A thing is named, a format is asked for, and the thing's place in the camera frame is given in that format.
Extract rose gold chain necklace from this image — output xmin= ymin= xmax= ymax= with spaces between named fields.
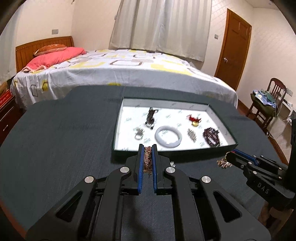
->
xmin=142 ymin=146 xmax=154 ymax=179

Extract pearl flower brooch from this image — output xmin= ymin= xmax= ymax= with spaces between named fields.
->
xmin=216 ymin=152 xmax=232 ymax=169

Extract pearl silver earring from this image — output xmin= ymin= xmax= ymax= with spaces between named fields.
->
xmin=170 ymin=162 xmax=176 ymax=168

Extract white jade bangle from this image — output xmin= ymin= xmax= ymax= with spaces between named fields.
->
xmin=154 ymin=126 xmax=182 ymax=148

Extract dark red bead bracelet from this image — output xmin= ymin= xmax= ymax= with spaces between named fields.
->
xmin=202 ymin=127 xmax=221 ymax=147

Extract pearl silver ring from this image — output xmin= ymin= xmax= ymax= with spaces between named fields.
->
xmin=134 ymin=127 xmax=145 ymax=141

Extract black cord pendant necklace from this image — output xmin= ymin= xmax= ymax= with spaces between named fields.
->
xmin=144 ymin=107 xmax=159 ymax=130

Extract silver leaf brooch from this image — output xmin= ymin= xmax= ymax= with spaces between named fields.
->
xmin=187 ymin=129 xmax=197 ymax=143

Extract red tassel gold charm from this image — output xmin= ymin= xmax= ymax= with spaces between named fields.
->
xmin=187 ymin=114 xmax=201 ymax=127

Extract white jewelry tray box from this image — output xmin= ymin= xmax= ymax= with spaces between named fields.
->
xmin=112 ymin=98 xmax=238 ymax=162

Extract person's right hand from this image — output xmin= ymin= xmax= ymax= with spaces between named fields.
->
xmin=258 ymin=201 xmax=293 ymax=238

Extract pile of clothes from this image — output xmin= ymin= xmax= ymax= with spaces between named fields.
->
xmin=251 ymin=89 xmax=278 ymax=116

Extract white side shelf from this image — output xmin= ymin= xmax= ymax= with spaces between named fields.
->
xmin=278 ymin=99 xmax=295 ymax=125

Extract dark wooden chair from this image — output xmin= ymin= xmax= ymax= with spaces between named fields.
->
xmin=246 ymin=78 xmax=287 ymax=133

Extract dark grey table cloth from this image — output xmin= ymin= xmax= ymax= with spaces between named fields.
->
xmin=1 ymin=86 xmax=281 ymax=240

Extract bed with patterned sheet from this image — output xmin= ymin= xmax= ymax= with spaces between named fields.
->
xmin=10 ymin=49 xmax=238 ymax=108

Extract brown wooden door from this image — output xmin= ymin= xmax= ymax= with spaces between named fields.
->
xmin=215 ymin=9 xmax=252 ymax=90

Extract grey window curtain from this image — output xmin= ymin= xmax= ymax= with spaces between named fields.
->
xmin=109 ymin=0 xmax=212 ymax=62

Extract dark wooden nightstand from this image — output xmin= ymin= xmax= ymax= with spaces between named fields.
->
xmin=0 ymin=96 xmax=23 ymax=145

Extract pink pillow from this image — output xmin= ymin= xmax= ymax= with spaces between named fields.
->
xmin=22 ymin=47 xmax=86 ymax=72

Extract orange embroidered cushion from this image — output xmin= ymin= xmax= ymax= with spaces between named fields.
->
xmin=33 ymin=44 xmax=67 ymax=57

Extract red gift box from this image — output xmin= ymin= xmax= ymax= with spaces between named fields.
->
xmin=0 ymin=90 xmax=13 ymax=108

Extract wooden headboard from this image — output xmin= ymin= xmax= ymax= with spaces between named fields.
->
xmin=15 ymin=36 xmax=75 ymax=73

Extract wall socket above headboard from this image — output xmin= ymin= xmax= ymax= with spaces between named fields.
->
xmin=52 ymin=29 xmax=59 ymax=35

